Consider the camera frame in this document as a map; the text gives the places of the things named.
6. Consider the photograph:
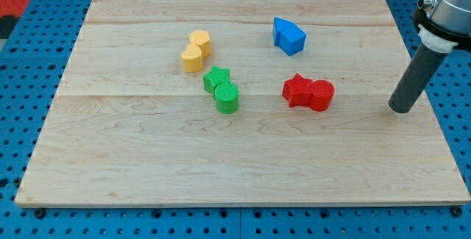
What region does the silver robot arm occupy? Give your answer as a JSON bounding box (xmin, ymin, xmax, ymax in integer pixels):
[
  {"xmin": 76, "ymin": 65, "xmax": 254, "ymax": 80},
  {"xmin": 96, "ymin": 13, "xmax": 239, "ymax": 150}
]
[{"xmin": 413, "ymin": 0, "xmax": 470, "ymax": 54}]

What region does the green star block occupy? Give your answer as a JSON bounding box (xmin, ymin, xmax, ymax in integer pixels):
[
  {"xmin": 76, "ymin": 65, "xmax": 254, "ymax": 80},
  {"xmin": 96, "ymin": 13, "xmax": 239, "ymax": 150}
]
[{"xmin": 203, "ymin": 65, "xmax": 230, "ymax": 96}]

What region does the red star block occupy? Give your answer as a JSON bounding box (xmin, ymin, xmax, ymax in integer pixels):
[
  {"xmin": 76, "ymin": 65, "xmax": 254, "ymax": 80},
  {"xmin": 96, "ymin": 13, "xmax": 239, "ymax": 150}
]
[{"xmin": 282, "ymin": 74, "xmax": 314, "ymax": 108}]

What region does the wooden board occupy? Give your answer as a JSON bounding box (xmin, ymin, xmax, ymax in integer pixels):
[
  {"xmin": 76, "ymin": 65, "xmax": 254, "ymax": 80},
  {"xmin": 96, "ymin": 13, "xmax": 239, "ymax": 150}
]
[{"xmin": 15, "ymin": 0, "xmax": 470, "ymax": 208}]

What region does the green cylinder block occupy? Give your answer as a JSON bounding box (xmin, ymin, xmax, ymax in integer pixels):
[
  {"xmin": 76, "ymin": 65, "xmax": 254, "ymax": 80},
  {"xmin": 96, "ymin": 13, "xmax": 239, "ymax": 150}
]
[{"xmin": 214, "ymin": 82, "xmax": 239, "ymax": 114}]

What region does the yellow heart block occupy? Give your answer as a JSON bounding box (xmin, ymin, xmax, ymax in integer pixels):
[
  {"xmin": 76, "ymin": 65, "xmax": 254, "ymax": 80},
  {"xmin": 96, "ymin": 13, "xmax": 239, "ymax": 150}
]
[{"xmin": 180, "ymin": 43, "xmax": 204, "ymax": 73}]

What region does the yellow hexagon block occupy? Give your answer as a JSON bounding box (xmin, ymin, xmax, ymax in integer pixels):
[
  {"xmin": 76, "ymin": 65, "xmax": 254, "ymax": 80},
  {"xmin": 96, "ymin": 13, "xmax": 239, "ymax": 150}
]
[{"xmin": 189, "ymin": 29, "xmax": 212, "ymax": 58}]

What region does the blue cube block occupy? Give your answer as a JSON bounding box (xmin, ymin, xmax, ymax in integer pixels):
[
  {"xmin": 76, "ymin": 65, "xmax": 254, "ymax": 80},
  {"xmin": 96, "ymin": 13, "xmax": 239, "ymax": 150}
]
[{"xmin": 278, "ymin": 26, "xmax": 306, "ymax": 56}]

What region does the red cylinder block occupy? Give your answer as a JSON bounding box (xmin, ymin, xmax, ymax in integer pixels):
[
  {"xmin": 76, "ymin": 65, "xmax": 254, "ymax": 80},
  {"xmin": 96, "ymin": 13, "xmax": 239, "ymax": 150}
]
[{"xmin": 309, "ymin": 79, "xmax": 335, "ymax": 112}]

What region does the blue pentagon block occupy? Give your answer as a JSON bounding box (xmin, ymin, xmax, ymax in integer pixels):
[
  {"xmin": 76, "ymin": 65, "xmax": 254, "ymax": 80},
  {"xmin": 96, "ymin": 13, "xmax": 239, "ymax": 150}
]
[{"xmin": 272, "ymin": 17, "xmax": 294, "ymax": 46}]

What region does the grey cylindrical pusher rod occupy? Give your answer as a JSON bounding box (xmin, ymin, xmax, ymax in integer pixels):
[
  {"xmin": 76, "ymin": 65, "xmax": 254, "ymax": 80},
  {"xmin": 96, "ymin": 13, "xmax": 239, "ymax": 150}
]
[{"xmin": 388, "ymin": 44, "xmax": 447, "ymax": 113}]

